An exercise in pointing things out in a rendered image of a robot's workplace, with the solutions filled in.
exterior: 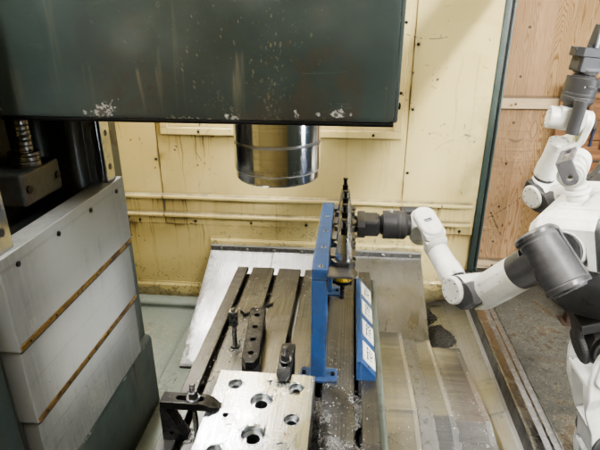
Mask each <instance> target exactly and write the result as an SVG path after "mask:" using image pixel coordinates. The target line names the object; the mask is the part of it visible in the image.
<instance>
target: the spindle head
mask: <svg viewBox="0 0 600 450"><path fill-rule="evenodd" d="M405 10H406V0H0V113H1V114H2V115H3V116H1V118H2V120H21V121H111V122H157V123H203V124H248V125H293V126H339V127H384V128H393V127H394V124H393V123H396V122H397V118H398V110H400V109H401V103H399V94H400V81H401V70H402V58H403V45H404V23H405Z"/></svg>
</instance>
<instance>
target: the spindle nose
mask: <svg viewBox="0 0 600 450"><path fill-rule="evenodd" d="M233 134H234V139H235V140H234V152H235V168H236V170H237V177H238V178H239V179H240V180H241V181H243V182H244V183H246V184H248V185H252V186H256V187H262V188H291V187H297V186H302V185H305V184H308V183H310V182H312V181H314V180H316V179H317V178H318V177H319V174H320V167H321V126H293V125H248V124H233Z"/></svg>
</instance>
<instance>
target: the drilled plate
mask: <svg viewBox="0 0 600 450"><path fill-rule="evenodd" d="M238 378H239V379H238ZM267 378H268V380H269V381H270V382H271V384H270V382H268V381H267ZM240 379H242V380H240ZM274 379H275V380H277V378H276V373H265V372H251V371H225V370H221V372H220V374H219V377H218V379H217V381H216V384H215V387H214V389H213V392H212V396H214V397H215V398H216V399H217V400H219V401H220V402H222V401H223V403H224V404H223V405H221V407H220V410H218V411H214V412H205V413H204V417H203V419H202V422H201V424H200V427H199V430H198V431H197V434H196V438H195V441H194V444H193V445H192V448H191V450H223V449H224V450H281V449H282V448H283V450H287V449H288V447H289V448H290V449H291V450H292V449H293V450H309V449H310V440H311V431H312V422H313V406H314V397H315V376H306V375H293V374H291V377H290V380H289V381H291V382H289V381H288V382H289V383H292V380H291V379H293V383H292V384H290V385H289V384H288V386H287V387H286V386H284V385H286V383H281V385H283V384H284V385H283V387H282V386H280V387H277V386H275V385H274V383H275V384H276V385H277V383H278V382H277V381H274ZM243 380H244V381H245V382H244V381H243ZM241 381H243V382H241ZM294 381H296V382H295V383H294ZM300 381H301V382H300ZM273 382H274V383H273ZM243 383H244V385H242V384H243ZM263 383H265V384H266V385H265V384H263ZM267 383H268V385H271V386H268V385H267ZM296 383H297V384H296ZM302 383H303V384H302ZM227 384H228V385H227ZM301 385H302V386H301ZM249 386H250V387H249ZM267 386H268V387H267ZM235 388H237V389H235ZM287 388H288V390H287ZM275 389H277V390H275ZM272 390H273V391H272ZM290 390H292V392H293V391H294V392H293V393H292V394H290V393H289V392H288V391H290ZM258 391H259V392H258ZM260 391H261V392H260ZM262 391H264V393H263V392H262ZM266 391H267V392H268V393H267V392H266ZM257 392H258V393H257ZM287 392H288V393H287ZM253 393H257V394H255V395H254V394H253ZM270 393H271V394H270ZM294 393H299V394H294ZM272 396H273V398H272ZM275 396H276V398H275ZM251 397H252V398H251ZM272 399H273V400H274V401H275V402H274V401H272V402H271V400H272ZM277 405H279V406H277ZM268 406H269V407H268ZM222 407H224V408H223V409H222ZM255 409H256V410H255ZM290 412H291V414H289V413H290ZM232 414H233V415H232ZM284 414H286V415H285V416H284ZM300 414H301V415H300ZM298 416H299V417H298ZM282 417H283V418H282ZM300 417H301V418H300ZM252 418H253V419H252ZM250 419H251V420H250ZM299 419H300V420H299ZM242 420H243V421H242ZM299 421H300V422H299ZM247 422H248V423H249V424H248V423H247ZM284 422H285V423H284ZM225 423H228V425H226V424H225ZM230 423H231V425H230ZM250 423H251V424H250ZM254 423H255V424H258V425H254ZM296 423H297V424H296ZM240 424H241V425H240ZM247 424H248V425H249V426H248V427H245V428H244V426H246V425H247ZM259 424H260V425H261V427H260V426H259ZM295 424H296V425H295ZM265 425H266V426H265ZM286 425H287V426H286ZM256 426H257V427H256ZM264 426H265V430H266V431H267V432H265V430H263V427H264ZM284 426H286V427H287V428H286V427H284ZM289 426H290V427H289ZM241 428H242V429H241ZM280 428H281V429H280ZM288 428H289V429H288ZM238 429H240V430H238ZM239 431H242V432H239ZM269 432H270V433H269ZM238 433H239V434H238ZM264 433H266V434H268V435H267V436H266V435H264ZM284 433H286V436H284V435H285V434H284ZM288 433H289V434H290V436H289V435H288ZM240 434H241V436H240ZM296 434H297V436H296ZM210 435H211V436H210ZM238 436H239V437H238ZM266 438H267V439H266ZM239 439H240V440H239ZM241 439H243V441H242V442H241ZM294 439H295V441H294ZM225 441H226V442H225ZM265 441H267V442H265ZM292 441H294V442H292ZM257 442H259V443H260V442H262V443H261V444H259V443H258V445H257ZM263 442H264V443H265V444H264V443H263ZM278 442H281V443H282V442H284V444H285V443H287V444H286V445H284V444H283V443H282V444H281V443H280V444H278V445H276V443H278ZM211 443H212V444H211ZM214 443H215V444H216V445H215V444H214ZM219 443H224V445H223V444H221V446H219V445H217V444H219ZM247 443H248V444H247ZM211 445H212V446H211ZM254 445H256V446H254ZM262 446H263V447H262ZM225 447H226V448H225ZM267 447H268V448H267ZM206 448H207V449H206ZM241 448H242V449H241ZM279 448H280V449H279ZM286 448H287V449H286Z"/></svg>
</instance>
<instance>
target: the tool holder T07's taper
mask: <svg viewBox="0 0 600 450"><path fill-rule="evenodd" d="M352 259H353V256H352V248H351V241H350V233H349V232H348V234H346V235H343V234H341V231H340V232H339V235H338V240H337V248H336V252H335V260H337V261H339V262H343V263H345V262H350V261H352Z"/></svg>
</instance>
